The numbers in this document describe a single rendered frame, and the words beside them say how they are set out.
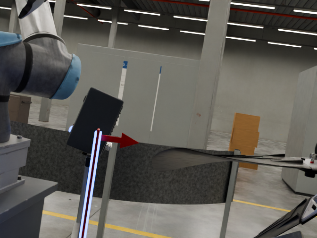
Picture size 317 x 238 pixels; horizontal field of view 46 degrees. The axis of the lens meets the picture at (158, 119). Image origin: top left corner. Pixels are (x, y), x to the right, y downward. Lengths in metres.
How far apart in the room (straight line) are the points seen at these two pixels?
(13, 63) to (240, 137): 8.13
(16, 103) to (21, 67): 6.46
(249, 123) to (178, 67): 2.74
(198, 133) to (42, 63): 4.23
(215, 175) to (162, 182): 0.44
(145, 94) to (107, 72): 0.83
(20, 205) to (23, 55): 0.31
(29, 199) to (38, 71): 0.28
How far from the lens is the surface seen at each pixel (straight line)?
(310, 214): 0.72
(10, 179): 0.90
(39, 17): 1.00
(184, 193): 2.65
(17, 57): 0.84
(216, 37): 5.07
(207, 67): 5.01
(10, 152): 0.86
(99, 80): 7.05
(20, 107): 7.32
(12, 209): 0.79
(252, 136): 8.82
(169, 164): 0.64
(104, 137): 0.56
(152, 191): 2.55
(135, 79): 6.87
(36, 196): 0.88
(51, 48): 0.90
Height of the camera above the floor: 1.25
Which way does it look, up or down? 3 degrees down
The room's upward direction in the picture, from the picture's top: 9 degrees clockwise
